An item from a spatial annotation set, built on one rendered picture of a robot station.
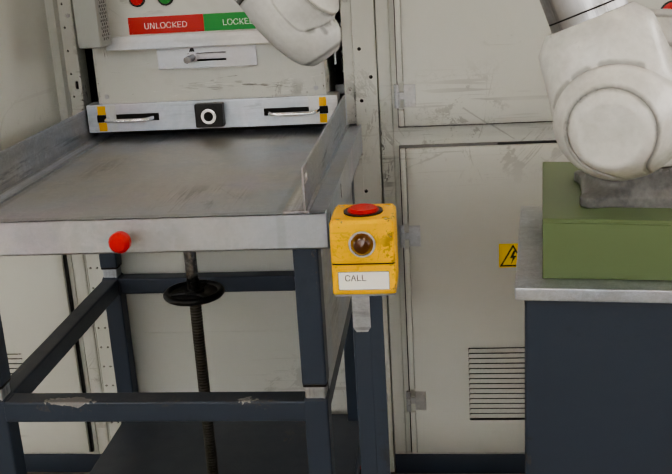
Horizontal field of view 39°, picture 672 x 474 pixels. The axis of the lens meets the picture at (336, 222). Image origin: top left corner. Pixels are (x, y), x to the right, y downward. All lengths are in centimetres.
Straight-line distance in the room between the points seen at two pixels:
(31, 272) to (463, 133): 104
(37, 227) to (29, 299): 83
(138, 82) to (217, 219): 70
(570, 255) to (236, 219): 49
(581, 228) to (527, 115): 71
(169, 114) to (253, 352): 60
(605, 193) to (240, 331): 108
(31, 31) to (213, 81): 39
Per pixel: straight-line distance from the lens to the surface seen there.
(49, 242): 153
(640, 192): 144
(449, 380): 223
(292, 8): 157
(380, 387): 127
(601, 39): 121
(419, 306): 216
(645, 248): 139
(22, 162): 182
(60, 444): 249
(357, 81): 205
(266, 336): 224
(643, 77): 119
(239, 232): 144
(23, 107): 208
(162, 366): 233
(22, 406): 169
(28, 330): 238
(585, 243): 138
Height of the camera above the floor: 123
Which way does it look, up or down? 16 degrees down
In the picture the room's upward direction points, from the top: 3 degrees counter-clockwise
